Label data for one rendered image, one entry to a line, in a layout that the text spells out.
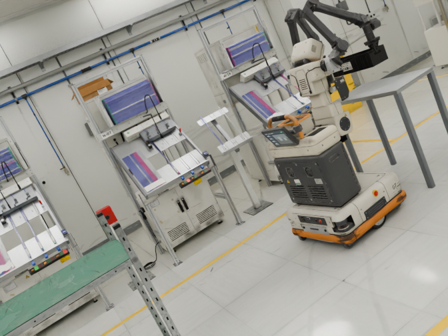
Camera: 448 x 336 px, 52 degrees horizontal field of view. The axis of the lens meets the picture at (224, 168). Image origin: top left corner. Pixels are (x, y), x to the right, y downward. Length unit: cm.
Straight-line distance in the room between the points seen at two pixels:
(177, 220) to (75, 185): 185
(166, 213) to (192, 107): 225
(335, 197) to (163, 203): 197
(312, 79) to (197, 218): 206
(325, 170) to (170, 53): 382
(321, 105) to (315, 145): 45
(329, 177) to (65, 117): 382
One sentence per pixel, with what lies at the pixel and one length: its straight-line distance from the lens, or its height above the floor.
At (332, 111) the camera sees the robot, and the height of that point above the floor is 85.
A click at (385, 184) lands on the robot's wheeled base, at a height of 25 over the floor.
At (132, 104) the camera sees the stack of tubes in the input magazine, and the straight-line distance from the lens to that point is 463.
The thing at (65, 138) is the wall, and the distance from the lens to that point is 602.
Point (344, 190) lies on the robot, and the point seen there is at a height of 38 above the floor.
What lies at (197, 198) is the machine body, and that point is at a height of 37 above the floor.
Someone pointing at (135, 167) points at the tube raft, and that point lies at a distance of 439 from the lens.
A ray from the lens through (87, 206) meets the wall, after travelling 608.
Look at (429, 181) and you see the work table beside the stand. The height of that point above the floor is 6.
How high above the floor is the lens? 151
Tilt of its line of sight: 12 degrees down
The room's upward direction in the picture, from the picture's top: 26 degrees counter-clockwise
